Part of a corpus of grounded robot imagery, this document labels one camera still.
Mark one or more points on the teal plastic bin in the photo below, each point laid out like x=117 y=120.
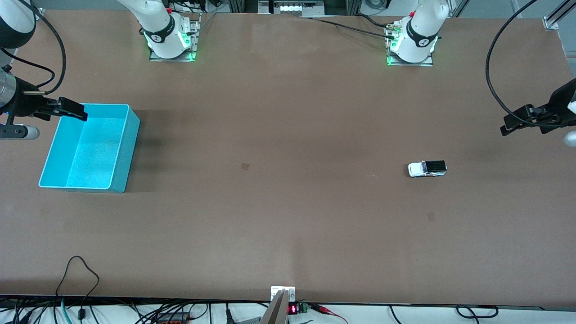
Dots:
x=90 y=153

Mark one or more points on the metal table corner bracket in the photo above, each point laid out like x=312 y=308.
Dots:
x=40 y=12
x=550 y=23

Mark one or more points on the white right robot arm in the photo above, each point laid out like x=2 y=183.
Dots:
x=164 y=31

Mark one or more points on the upright aluminium frame post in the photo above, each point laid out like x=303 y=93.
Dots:
x=459 y=6

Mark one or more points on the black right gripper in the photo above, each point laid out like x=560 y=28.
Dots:
x=26 y=104

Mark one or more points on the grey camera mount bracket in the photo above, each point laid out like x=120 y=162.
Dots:
x=276 y=310

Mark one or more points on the orange and black box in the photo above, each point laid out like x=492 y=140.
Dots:
x=173 y=320

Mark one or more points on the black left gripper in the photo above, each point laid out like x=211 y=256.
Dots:
x=560 y=103

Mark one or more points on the red LED display module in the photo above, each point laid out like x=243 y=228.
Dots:
x=293 y=309

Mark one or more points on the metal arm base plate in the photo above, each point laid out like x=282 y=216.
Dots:
x=423 y=64
x=173 y=58

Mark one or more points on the metal unit with white lights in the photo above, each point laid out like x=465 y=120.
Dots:
x=292 y=8

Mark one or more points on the diagonal aluminium profile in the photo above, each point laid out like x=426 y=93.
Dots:
x=562 y=10

